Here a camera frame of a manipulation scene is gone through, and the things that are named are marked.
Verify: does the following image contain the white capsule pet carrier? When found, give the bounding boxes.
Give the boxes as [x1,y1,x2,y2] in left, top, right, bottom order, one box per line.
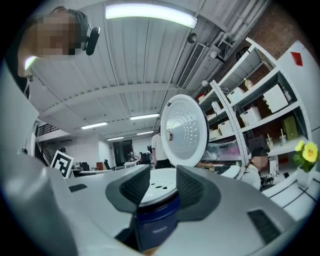
[219,164,242,179]

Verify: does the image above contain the white metal shelving unit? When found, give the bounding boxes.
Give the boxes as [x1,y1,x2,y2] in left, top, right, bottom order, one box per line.
[210,37,313,181]
[197,82,248,166]

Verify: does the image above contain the clear storage bin pink contents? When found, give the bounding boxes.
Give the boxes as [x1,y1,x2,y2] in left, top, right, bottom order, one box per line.
[207,139,242,161]

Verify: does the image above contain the long ceiling lamp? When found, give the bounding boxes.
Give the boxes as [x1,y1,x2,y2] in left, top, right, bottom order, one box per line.
[129,113,161,121]
[81,121,109,130]
[104,3,199,30]

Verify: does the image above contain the ceiling air vent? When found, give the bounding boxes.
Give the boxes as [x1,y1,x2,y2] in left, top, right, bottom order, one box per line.
[176,42,207,89]

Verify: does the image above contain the navy rice cooker white lid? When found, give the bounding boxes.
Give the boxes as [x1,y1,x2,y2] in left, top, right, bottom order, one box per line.
[136,94,210,252]

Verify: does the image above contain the clear plastic cup straw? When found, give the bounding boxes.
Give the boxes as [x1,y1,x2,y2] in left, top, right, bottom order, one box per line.
[279,128,288,147]

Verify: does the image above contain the yellow flowers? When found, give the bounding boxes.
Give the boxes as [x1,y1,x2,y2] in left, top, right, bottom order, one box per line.
[292,139,319,188]

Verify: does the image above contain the person's head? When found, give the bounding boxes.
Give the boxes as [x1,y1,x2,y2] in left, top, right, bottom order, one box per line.
[17,6,90,79]

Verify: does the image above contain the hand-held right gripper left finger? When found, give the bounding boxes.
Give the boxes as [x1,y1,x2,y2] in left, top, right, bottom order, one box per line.
[42,164,152,256]

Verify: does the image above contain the red sticker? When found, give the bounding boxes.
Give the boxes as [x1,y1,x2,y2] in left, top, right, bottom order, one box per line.
[290,51,304,67]

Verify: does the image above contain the grey white refrigerator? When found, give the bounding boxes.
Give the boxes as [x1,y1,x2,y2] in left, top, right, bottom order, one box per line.
[276,39,320,145]

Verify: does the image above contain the white perforated steamer tray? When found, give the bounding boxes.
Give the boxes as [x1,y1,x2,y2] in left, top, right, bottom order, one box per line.
[138,167,180,207]

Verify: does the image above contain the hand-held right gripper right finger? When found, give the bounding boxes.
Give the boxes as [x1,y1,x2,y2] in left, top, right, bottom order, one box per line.
[154,164,303,256]

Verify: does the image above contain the green box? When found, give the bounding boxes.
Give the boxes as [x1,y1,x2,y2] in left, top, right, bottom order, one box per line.
[283,116,299,141]

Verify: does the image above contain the white perforated basket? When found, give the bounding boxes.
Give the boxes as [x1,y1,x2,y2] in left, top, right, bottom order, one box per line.
[217,119,235,135]
[239,106,262,127]

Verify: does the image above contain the black head-mounted camera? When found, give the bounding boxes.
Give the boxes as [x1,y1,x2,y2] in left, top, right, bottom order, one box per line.
[84,22,101,57]

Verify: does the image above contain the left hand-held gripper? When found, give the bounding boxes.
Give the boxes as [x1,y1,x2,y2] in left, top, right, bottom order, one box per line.
[49,149,75,179]

